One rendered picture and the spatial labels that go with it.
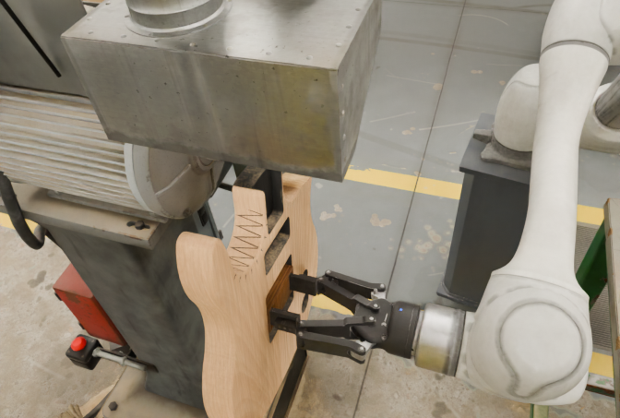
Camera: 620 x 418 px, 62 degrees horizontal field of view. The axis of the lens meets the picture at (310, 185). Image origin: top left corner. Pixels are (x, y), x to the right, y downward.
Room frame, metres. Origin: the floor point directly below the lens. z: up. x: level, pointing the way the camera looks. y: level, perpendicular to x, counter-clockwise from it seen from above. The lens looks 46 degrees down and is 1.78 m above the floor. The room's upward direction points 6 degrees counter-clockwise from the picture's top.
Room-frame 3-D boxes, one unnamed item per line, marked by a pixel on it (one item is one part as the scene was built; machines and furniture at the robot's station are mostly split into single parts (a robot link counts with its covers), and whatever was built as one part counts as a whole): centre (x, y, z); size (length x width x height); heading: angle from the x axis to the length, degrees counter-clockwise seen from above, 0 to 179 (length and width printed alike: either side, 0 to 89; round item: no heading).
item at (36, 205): (0.74, 0.40, 1.11); 0.36 x 0.24 x 0.04; 67
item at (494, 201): (1.11, -0.63, 0.35); 0.28 x 0.28 x 0.70; 59
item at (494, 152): (1.12, -0.62, 0.73); 0.22 x 0.18 x 0.06; 59
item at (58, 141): (0.72, 0.34, 1.25); 0.41 x 0.27 x 0.26; 67
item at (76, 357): (0.70, 0.60, 0.46); 0.25 x 0.07 x 0.08; 67
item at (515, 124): (1.11, -0.64, 0.87); 0.18 x 0.16 x 0.22; 62
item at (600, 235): (0.65, -0.64, 0.45); 0.05 x 0.05 x 0.90; 67
